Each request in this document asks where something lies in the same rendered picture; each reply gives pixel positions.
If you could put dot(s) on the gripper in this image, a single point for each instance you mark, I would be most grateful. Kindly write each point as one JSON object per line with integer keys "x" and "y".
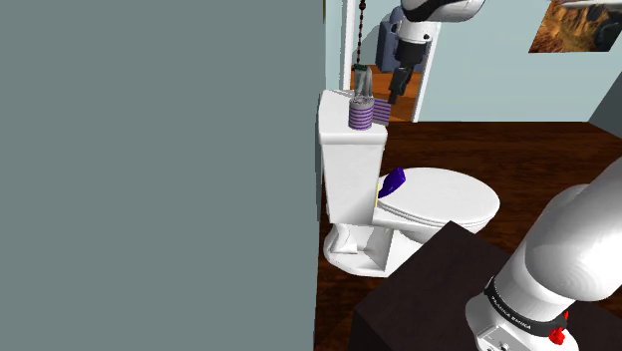
{"x": 411, "y": 52}

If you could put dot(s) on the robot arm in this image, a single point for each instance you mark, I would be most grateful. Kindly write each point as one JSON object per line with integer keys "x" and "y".
{"x": 559, "y": 243}

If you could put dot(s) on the grey pointed object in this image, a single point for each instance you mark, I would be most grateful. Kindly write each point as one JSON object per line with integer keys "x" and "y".
{"x": 363, "y": 82}

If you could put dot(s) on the purple striped box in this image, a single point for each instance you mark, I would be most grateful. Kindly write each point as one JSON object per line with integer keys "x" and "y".
{"x": 382, "y": 112}

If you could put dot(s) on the purple striped cup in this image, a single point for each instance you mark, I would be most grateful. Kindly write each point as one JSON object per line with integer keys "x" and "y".
{"x": 361, "y": 119}

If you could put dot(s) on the blue curved object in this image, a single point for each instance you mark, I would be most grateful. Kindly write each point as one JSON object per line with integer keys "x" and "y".
{"x": 392, "y": 182}

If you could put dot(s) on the white toilet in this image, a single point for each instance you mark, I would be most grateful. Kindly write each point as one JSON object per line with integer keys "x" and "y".
{"x": 437, "y": 199}

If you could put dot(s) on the white door frame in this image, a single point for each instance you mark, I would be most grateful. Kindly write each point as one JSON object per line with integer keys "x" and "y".
{"x": 347, "y": 48}

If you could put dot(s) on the brown landscape wall picture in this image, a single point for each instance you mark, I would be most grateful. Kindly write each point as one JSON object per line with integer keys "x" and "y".
{"x": 573, "y": 29}

